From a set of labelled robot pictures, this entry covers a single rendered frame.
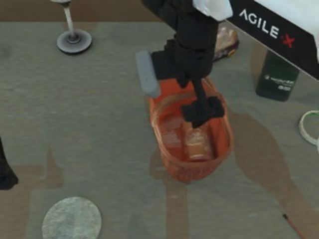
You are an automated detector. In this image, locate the red pencil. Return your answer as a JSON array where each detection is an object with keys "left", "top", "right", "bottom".
[{"left": 282, "top": 213, "right": 305, "bottom": 238}]

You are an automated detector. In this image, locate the white and green ring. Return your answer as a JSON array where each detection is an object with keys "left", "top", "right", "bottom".
[{"left": 299, "top": 110, "right": 319, "bottom": 145}]

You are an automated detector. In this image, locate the round grey coaster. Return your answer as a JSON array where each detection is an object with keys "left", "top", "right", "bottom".
[{"left": 41, "top": 196, "right": 103, "bottom": 239}]

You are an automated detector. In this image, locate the clear wine glass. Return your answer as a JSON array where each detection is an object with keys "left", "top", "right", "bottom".
[{"left": 51, "top": 0, "right": 93, "bottom": 56}]

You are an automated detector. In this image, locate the snack bag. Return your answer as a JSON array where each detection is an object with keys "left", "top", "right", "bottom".
[{"left": 213, "top": 26, "right": 240, "bottom": 63}]

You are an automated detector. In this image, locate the orange plastic basket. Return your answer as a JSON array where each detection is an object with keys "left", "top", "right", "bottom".
[{"left": 149, "top": 76, "right": 234, "bottom": 184}]

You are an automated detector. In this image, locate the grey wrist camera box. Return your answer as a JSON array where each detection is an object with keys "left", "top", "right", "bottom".
[{"left": 135, "top": 50, "right": 160, "bottom": 97}]

